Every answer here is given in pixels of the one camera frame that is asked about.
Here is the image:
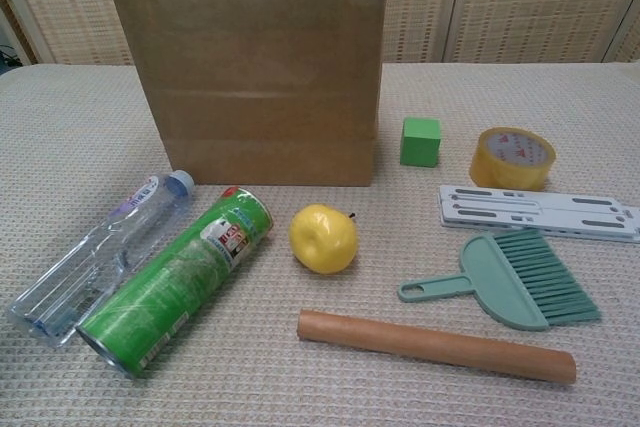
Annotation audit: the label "green chips can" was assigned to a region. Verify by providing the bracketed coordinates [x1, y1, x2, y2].
[74, 186, 275, 380]

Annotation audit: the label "clear plastic water bottle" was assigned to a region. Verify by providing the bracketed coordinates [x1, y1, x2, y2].
[6, 169, 196, 350]

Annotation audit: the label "brown paper bag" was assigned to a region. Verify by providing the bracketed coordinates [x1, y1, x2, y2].
[101, 0, 389, 187]

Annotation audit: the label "yellow apple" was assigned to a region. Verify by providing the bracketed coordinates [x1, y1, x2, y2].
[288, 203, 359, 276]

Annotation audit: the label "green cube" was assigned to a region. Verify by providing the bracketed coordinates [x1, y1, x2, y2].
[399, 116, 444, 168]

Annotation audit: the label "yellow packing tape roll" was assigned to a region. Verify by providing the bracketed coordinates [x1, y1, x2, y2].
[468, 127, 557, 192]

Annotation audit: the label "wooden rolling pin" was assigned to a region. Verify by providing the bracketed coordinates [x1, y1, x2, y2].
[296, 309, 578, 386]

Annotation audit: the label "teal mini brush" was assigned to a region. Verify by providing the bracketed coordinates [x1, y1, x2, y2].
[397, 228, 603, 332]

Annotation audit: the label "white woven tablecloth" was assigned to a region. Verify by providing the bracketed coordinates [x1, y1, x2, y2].
[0, 62, 640, 427]

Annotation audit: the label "woven folding screen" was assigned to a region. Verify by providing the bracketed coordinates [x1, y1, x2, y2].
[0, 0, 640, 67]

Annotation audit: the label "grey plastic bracket plate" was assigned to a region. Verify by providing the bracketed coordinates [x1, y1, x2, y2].
[437, 184, 640, 245]

